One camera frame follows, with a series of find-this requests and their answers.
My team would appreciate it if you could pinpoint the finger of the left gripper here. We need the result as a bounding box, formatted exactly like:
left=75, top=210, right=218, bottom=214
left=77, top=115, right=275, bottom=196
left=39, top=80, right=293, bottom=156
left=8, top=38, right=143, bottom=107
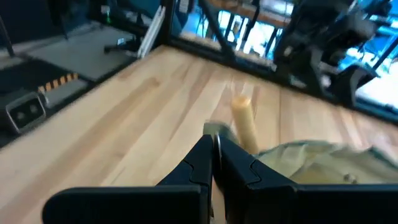
left=275, top=46, right=325, bottom=95
left=336, top=64, right=379, bottom=107

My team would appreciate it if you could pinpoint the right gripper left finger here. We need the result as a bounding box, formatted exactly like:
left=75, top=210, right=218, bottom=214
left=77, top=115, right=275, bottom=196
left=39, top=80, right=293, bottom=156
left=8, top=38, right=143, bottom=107
left=41, top=134, right=215, bottom=224

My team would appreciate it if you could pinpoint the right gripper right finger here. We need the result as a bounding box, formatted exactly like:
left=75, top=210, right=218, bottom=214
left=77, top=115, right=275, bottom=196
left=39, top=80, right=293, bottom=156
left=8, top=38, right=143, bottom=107
left=213, top=134, right=398, bottom=224

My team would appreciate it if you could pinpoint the beige canvas gardening bag green trim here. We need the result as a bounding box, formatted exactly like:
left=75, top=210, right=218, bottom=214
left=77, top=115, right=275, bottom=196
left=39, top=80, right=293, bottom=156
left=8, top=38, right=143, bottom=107
left=257, top=139, right=398, bottom=185

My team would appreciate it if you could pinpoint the wide-blade trowel wooden handle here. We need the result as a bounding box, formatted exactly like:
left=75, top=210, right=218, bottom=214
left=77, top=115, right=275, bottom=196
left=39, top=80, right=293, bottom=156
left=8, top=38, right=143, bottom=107
left=203, top=95, right=261, bottom=170

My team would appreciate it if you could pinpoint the grey box with two holes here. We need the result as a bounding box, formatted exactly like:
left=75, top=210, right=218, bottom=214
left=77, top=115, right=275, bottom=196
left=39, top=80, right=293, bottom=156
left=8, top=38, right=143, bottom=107
left=0, top=90, right=48, bottom=135

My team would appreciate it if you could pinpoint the black aluminium table frame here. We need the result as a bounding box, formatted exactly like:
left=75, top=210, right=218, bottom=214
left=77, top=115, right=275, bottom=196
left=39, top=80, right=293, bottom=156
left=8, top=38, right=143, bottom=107
left=161, top=0, right=398, bottom=126

